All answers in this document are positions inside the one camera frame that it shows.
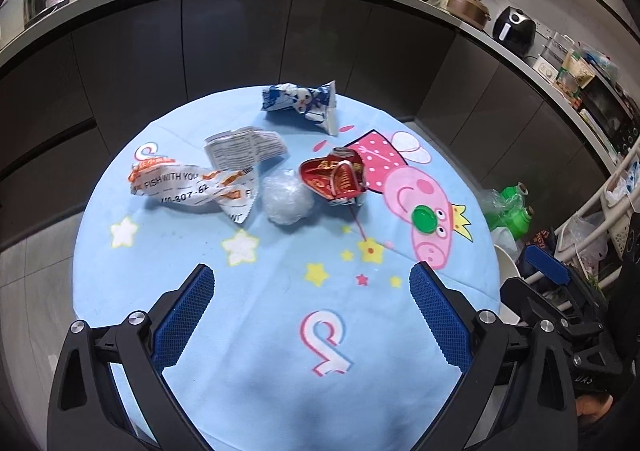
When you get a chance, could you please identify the black countertop oven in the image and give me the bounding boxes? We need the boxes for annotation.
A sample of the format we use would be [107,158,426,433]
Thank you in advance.
[580,76,640,157]

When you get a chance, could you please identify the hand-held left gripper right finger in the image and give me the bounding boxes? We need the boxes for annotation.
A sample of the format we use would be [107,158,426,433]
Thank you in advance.
[409,263,581,451]

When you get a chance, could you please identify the dark base cabinets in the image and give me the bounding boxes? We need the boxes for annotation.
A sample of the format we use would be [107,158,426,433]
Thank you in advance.
[0,0,621,252]

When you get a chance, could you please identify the blue white snack wrapper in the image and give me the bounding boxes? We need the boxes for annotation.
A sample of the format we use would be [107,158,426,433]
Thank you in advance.
[261,80,340,137]

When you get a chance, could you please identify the blue cartoon printed tablecloth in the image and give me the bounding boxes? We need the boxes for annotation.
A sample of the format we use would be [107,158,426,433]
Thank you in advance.
[72,84,502,451]

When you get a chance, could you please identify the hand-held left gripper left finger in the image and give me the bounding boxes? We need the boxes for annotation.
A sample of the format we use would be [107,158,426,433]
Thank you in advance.
[46,263,216,451]

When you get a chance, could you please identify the crushed red can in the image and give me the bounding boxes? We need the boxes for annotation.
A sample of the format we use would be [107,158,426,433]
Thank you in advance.
[298,147,368,207]

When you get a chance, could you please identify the brown lidded pot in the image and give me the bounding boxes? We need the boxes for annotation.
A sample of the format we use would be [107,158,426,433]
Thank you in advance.
[446,0,491,29]

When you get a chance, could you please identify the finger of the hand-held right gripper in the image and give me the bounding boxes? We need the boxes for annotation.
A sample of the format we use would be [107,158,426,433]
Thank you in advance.
[500,276,576,357]
[524,245,608,327]

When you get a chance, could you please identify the white printed leaflet wrapper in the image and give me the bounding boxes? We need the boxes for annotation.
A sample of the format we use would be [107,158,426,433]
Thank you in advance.
[203,126,290,172]

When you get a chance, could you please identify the green bottle cap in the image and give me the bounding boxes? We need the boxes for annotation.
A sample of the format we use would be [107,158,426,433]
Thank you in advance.
[411,207,440,234]

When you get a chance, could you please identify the stack of food boxes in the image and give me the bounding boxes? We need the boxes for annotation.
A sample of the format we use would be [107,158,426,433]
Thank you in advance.
[557,48,621,107]

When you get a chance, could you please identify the black air fryer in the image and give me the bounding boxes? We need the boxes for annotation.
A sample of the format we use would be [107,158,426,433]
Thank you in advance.
[492,6,537,54]

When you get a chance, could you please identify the clear plastic ball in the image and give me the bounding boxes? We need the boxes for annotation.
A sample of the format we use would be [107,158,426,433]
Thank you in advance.
[261,168,316,227]

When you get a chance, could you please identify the white orange paper bag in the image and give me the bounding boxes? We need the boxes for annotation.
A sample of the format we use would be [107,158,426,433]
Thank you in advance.
[127,156,261,226]

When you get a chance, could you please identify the person's right hand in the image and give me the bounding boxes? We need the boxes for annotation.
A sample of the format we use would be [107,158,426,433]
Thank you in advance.
[575,392,615,419]

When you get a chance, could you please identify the white countertop appliance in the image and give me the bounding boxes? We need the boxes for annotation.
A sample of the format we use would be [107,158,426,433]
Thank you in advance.
[537,34,573,82]

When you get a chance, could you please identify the white storage rack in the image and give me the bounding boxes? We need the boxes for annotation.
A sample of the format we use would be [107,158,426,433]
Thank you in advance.
[555,151,640,292]

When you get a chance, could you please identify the white plastic bin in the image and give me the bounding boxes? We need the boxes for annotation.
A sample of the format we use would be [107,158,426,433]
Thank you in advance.
[492,230,522,327]

